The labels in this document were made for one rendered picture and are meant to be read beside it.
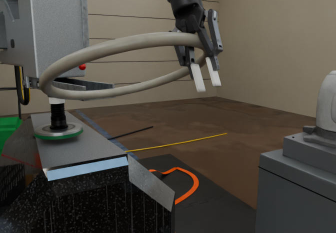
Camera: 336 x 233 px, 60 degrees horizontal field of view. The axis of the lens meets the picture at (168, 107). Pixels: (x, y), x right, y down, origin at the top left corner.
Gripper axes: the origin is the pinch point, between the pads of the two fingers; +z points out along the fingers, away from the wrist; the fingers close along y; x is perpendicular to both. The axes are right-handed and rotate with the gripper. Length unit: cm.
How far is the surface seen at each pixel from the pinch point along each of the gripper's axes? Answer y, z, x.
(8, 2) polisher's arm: 110, -80, -15
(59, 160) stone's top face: 72, 10, -3
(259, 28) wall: 148, -184, -589
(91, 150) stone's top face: 71, 8, -18
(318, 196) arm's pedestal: -5, 43, -47
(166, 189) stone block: 56, 34, -42
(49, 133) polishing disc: 87, -3, -10
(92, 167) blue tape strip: 62, 15, -10
